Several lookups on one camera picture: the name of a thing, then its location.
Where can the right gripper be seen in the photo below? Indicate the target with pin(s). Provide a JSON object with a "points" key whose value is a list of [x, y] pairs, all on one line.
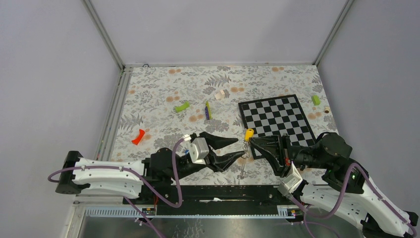
{"points": [[277, 148]]}

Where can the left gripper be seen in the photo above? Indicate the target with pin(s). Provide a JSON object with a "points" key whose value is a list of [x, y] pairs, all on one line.
{"points": [[221, 163]]}

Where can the yellow key tag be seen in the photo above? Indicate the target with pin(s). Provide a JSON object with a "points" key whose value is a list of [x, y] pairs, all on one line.
{"points": [[249, 134]]}

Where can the large silver keyring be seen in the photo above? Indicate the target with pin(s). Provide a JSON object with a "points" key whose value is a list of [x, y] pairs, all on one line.
{"points": [[244, 159]]}

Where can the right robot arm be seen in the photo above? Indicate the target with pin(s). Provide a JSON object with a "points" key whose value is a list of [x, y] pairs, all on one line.
{"points": [[324, 175]]}

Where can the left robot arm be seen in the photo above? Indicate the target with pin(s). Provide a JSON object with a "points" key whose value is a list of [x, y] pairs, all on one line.
{"points": [[166, 166]]}

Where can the black white chessboard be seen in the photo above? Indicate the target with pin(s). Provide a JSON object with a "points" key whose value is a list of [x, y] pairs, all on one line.
{"points": [[277, 116]]}

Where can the green curved block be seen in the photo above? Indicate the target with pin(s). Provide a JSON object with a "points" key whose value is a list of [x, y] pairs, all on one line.
{"points": [[182, 107]]}

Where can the cream toy block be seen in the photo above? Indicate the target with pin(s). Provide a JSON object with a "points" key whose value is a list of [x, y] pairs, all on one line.
{"points": [[220, 95]]}

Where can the small green block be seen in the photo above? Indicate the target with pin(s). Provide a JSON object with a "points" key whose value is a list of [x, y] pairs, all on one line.
{"points": [[315, 100]]}

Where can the floral table mat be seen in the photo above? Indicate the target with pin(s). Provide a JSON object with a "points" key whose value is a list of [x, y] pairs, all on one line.
{"points": [[152, 93]]}

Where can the red curved block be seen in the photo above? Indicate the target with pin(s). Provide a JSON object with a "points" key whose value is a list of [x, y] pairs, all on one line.
{"points": [[139, 137]]}

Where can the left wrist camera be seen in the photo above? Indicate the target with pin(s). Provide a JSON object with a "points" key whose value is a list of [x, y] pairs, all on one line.
{"points": [[198, 149]]}

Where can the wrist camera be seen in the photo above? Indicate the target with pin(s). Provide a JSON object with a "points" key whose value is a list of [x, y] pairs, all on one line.
{"points": [[198, 149], [291, 182]]}

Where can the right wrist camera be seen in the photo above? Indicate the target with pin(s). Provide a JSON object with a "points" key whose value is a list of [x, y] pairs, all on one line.
{"points": [[291, 182]]}

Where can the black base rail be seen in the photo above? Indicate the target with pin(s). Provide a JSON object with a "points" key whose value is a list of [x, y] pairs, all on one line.
{"points": [[219, 200]]}

